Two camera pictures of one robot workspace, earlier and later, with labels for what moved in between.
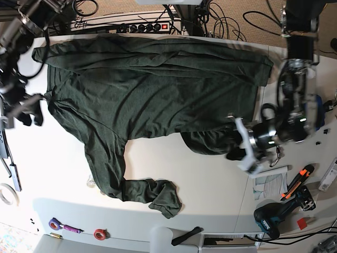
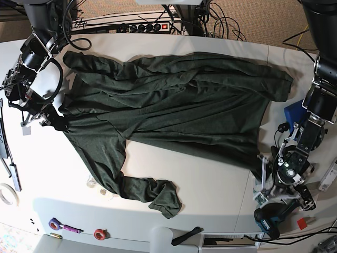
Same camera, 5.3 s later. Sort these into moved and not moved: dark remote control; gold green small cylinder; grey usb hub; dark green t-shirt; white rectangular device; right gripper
Moved: dark green t-shirt; right gripper
Not moved: grey usb hub; gold green small cylinder; white rectangular device; dark remote control
